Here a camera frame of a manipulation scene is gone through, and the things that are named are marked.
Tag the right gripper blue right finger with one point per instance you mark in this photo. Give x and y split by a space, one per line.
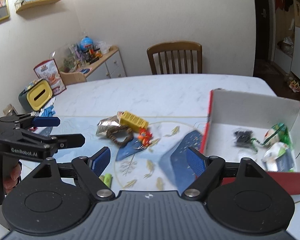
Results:
208 168

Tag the bag of black screws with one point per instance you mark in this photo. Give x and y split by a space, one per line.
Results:
243 138

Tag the green marker pen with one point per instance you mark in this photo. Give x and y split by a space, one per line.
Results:
107 179

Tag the white plastic packet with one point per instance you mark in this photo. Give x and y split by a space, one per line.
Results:
278 158

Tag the orange red keychain toy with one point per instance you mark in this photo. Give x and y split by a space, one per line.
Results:
144 139

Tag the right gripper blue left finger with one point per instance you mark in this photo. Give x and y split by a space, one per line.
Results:
85 168

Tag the embroidered sachet green tassel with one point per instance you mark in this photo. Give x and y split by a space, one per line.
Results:
278 133

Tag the yellow green tissue box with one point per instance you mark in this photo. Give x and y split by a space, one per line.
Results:
35 95

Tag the person's left hand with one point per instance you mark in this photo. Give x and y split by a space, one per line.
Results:
13 179

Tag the brown wooden chair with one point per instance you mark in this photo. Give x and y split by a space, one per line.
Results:
176 57

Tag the blue globe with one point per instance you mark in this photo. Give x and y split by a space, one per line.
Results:
86 43

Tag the yellow rectangular box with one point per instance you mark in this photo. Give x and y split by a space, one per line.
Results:
133 121

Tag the red white cardboard box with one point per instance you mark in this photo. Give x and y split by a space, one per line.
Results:
229 111

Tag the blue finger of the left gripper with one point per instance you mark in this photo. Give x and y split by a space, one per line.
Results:
68 140
46 122

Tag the wooden wall shelf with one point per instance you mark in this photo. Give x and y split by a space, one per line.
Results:
21 5

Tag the white wall cabinet unit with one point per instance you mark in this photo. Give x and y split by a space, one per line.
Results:
287 36

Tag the white drawer cabinet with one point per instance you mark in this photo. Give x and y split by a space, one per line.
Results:
109 66

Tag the silver foil snack bag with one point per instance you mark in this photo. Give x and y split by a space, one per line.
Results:
105 124

